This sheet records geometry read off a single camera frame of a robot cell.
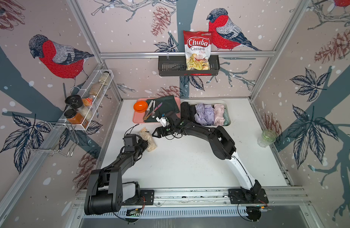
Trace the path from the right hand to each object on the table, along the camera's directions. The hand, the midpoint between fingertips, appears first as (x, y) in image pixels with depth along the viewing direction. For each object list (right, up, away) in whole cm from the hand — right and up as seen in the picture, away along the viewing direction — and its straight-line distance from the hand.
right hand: (155, 134), depth 93 cm
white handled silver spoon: (-5, +13, +17) cm, 22 cm away
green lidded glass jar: (+74, -2, -2) cm, 74 cm away
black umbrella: (+25, +14, +7) cm, 30 cm away
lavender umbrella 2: (+37, +13, +6) cm, 40 cm away
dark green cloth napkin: (-4, +18, +21) cm, 28 cm away
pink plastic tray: (-16, +11, +16) cm, 25 cm away
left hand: (-4, -3, -1) cm, 5 cm away
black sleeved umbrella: (+20, +15, +7) cm, 26 cm away
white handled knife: (-10, +16, +20) cm, 28 cm away
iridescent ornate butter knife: (-11, +9, +14) cm, 20 cm away
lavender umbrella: (+30, +12, +2) cm, 33 cm away
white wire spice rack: (-32, +24, -17) cm, 44 cm away
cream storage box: (+40, +23, +16) cm, 48 cm away
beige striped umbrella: (-7, -1, +2) cm, 7 cm away
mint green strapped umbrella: (+50, +11, +7) cm, 51 cm away
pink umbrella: (+43, +10, +2) cm, 44 cm away
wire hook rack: (-35, +4, -34) cm, 50 cm away
